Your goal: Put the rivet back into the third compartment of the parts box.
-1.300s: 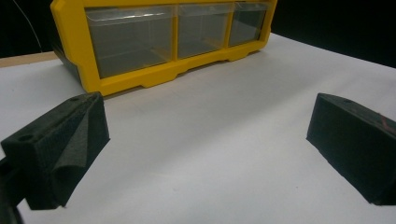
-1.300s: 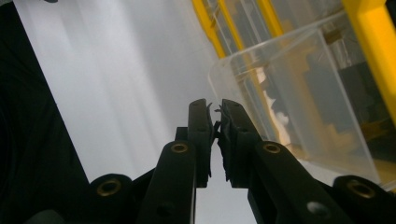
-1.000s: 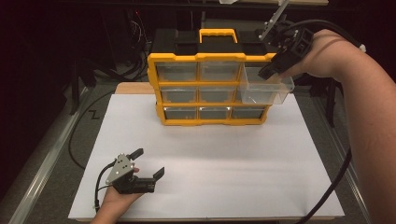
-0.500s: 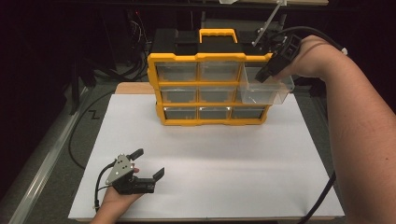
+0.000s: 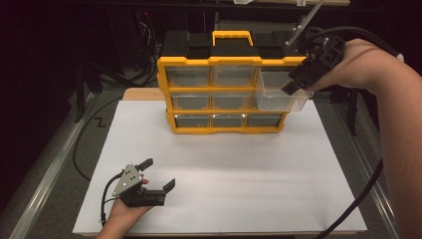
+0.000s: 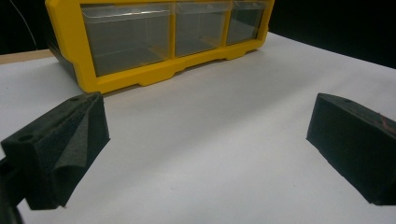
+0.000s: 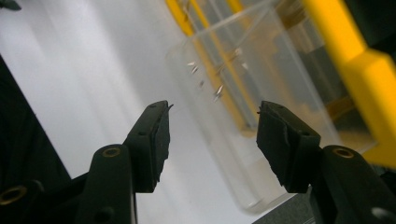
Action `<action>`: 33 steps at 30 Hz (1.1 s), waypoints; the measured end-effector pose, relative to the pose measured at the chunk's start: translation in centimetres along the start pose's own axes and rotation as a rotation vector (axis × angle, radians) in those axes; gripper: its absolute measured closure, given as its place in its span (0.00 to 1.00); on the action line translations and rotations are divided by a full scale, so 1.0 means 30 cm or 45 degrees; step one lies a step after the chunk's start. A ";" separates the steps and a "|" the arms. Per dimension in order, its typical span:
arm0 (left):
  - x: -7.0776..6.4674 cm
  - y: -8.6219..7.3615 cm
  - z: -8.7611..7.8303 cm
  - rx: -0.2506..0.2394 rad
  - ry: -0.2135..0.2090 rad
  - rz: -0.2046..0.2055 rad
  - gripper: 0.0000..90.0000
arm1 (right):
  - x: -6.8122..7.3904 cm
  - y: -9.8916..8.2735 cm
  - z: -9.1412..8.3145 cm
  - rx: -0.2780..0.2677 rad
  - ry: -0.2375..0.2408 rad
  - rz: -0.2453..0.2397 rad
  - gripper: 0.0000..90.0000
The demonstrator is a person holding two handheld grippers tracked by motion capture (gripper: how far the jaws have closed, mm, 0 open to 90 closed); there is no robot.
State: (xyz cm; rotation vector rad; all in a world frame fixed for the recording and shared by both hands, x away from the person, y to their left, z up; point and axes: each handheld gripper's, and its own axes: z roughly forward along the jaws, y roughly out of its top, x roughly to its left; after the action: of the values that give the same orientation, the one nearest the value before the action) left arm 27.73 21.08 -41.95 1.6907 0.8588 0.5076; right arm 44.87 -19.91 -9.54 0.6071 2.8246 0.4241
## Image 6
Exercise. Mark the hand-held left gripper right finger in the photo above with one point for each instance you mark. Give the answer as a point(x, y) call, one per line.
point(355, 146)

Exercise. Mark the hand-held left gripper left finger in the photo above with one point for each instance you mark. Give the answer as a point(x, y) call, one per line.
point(59, 155)

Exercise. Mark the yellow drawer cabinet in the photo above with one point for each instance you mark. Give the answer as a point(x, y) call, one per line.
point(74, 46)

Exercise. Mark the clear plastic drawer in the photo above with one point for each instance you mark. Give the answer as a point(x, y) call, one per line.
point(127, 40)
point(200, 29)
point(246, 23)

